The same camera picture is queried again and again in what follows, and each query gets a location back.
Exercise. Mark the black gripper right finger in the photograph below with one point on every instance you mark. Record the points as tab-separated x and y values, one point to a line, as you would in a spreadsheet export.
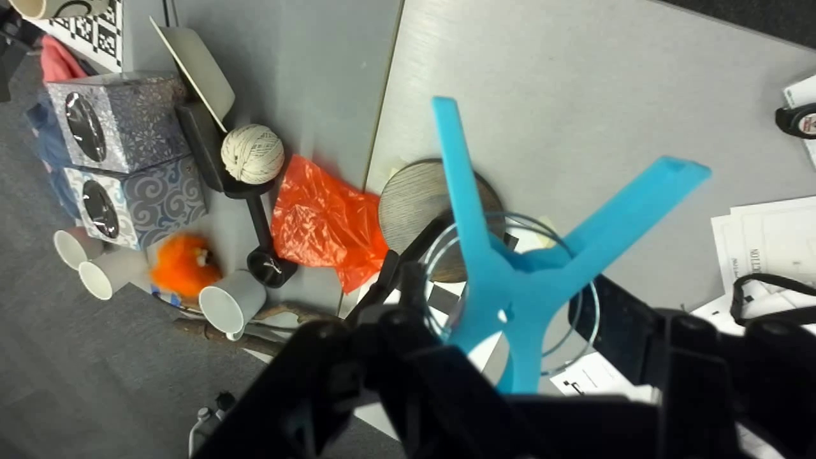
620	348

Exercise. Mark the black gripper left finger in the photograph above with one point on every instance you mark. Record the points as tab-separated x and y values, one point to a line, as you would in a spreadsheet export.
399	367

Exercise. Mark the blue plastic clamp peg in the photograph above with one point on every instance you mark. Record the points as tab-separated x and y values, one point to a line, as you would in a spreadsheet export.
510	290

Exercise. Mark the white printed paper sheet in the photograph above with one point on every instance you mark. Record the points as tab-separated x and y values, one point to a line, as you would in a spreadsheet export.
765	238
612	383

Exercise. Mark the orange plastic bag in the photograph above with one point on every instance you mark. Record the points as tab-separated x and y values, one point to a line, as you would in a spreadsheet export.
328	220

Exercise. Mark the white paper cup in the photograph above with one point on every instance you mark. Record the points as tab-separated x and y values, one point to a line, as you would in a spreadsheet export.
105	272
230	307
75	249

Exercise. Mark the black dumbbell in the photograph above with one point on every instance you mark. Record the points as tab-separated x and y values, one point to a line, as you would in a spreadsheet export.
264	230

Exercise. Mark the orange plush toy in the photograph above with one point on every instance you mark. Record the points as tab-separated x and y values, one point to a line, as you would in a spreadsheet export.
181	268

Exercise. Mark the white ball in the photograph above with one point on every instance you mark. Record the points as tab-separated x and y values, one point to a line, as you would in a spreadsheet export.
253	154

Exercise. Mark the white badge black reel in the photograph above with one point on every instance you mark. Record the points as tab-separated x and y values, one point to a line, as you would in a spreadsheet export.
799	118

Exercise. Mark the black rectangular block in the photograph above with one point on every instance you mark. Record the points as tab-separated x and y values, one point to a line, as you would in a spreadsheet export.
199	144

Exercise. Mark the grey patterned tissue box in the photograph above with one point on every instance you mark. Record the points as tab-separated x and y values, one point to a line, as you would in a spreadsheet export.
128	118
144	206

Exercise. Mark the grey flat mat board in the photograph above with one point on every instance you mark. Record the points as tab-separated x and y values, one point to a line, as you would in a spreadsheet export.
307	78

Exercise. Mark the beige flat scoop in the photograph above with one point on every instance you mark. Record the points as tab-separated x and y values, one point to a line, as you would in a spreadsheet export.
199	68

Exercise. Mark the black white tag board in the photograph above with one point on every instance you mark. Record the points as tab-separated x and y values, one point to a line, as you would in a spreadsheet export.
89	35

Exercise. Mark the pink soft object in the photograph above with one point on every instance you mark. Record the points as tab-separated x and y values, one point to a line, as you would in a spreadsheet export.
59	61

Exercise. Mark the beige ceramic mug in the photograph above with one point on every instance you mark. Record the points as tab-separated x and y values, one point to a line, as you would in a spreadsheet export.
29	7

